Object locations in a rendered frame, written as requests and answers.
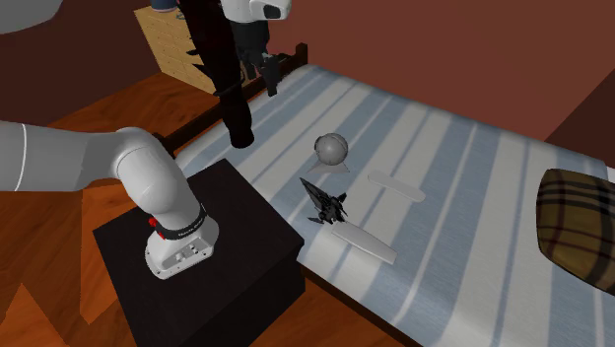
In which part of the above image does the grey sphere on flat base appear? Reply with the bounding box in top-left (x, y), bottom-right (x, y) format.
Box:
top-left (306, 132), bottom-right (352, 175)

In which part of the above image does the grey flat remote control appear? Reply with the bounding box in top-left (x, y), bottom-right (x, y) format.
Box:
top-left (367, 170), bottom-right (428, 204)
top-left (330, 222), bottom-right (399, 266)

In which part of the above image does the bed with striped cover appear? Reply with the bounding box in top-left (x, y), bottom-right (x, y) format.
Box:
top-left (152, 41), bottom-right (615, 347)

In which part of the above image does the brown plaid pillow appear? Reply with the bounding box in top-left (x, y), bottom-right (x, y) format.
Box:
top-left (534, 167), bottom-right (615, 296)

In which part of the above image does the black toy spaceship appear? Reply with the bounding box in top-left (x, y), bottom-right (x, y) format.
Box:
top-left (299, 176), bottom-right (350, 227)

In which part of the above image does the light wooden chest of drawers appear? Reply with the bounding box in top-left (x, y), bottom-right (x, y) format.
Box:
top-left (132, 0), bottom-right (263, 96)

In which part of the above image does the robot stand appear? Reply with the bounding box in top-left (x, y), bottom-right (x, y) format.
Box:
top-left (92, 158), bottom-right (307, 347)

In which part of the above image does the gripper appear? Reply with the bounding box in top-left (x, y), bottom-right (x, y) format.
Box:
top-left (231, 20), bottom-right (280, 98)

